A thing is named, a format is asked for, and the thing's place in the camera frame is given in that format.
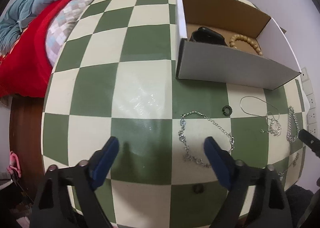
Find bed with red sheet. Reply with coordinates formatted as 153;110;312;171
1;0;93;98

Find thin silver necklace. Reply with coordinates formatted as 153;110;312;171
239;96;283;137

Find pink hanger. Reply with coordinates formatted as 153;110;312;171
7;151;21;178

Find silver charm bracelet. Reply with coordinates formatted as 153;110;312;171
177;110;235;169

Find black smart band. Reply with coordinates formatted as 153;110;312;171
190;26;227;46

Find thick silver chain bracelet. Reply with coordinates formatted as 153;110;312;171
286;105;301;143

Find green white checkered table cover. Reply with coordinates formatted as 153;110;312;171
41;0;306;227

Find silver pendant chain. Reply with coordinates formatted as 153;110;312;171
277;152;300;181

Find white power strip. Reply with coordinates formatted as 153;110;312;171
300;67;318;137

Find wooden bead bracelet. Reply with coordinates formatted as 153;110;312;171
228;33;264;56

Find white cardboard box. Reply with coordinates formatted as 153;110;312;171
176;0;301;90

